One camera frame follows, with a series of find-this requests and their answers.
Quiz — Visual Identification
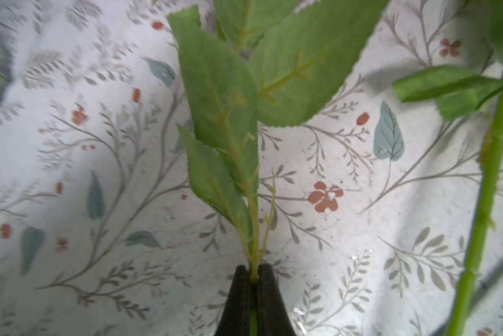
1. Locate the pale blue rose front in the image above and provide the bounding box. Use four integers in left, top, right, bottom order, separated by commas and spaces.
393, 1, 503, 335

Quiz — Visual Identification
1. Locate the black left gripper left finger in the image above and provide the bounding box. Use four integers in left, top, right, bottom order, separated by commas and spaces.
215, 265, 252, 336

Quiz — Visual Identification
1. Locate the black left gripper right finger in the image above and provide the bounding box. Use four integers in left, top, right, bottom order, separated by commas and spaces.
256, 264, 296, 336

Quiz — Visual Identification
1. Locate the orange rose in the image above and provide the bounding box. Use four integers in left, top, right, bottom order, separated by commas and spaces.
167, 1, 387, 282

